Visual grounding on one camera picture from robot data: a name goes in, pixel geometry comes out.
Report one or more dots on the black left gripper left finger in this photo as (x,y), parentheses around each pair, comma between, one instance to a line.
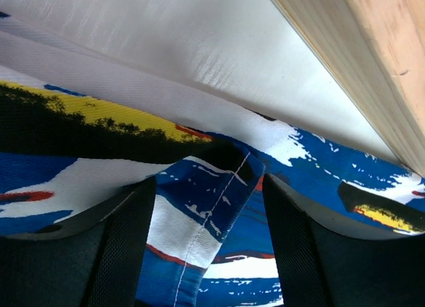
(91,259)

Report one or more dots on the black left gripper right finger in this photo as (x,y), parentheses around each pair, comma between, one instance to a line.
(327,259)

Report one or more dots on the blue patterned trousers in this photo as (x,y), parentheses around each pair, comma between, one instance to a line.
(76,130)

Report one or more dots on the wooden clothes rack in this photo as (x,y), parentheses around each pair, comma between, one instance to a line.
(374,49)

